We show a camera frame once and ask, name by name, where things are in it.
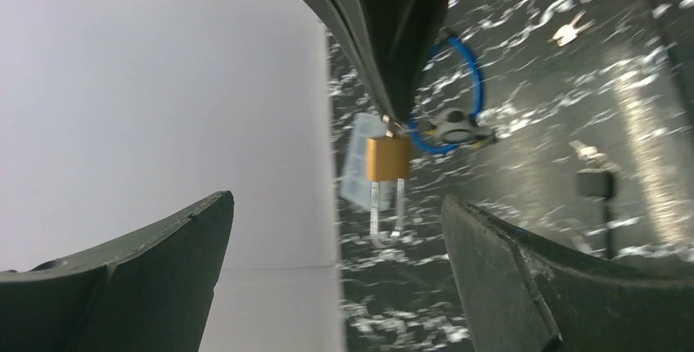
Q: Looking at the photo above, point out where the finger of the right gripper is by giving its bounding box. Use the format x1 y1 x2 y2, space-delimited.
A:
302 0 449 124

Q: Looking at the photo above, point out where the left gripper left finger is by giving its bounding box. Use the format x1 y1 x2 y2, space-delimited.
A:
1 191 234 351

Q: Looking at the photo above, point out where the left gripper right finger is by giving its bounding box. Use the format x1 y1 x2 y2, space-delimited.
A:
441 196 693 351

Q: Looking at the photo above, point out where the black key ring bundle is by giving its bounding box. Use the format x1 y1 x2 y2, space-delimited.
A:
379 107 498 150

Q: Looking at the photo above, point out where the blue cable lock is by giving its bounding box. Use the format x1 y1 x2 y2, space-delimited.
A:
408 31 493 155

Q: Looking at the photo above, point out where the black cable padlock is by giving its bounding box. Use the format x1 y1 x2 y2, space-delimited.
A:
576 168 617 260

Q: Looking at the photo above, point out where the small brass padlock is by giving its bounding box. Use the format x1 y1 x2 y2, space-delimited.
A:
366 134 412 249

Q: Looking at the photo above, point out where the small silver lock key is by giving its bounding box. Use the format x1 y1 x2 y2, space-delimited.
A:
569 140 620 172

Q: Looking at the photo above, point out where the clear plastic parts box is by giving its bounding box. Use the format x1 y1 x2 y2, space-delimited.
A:
339 112 386 211

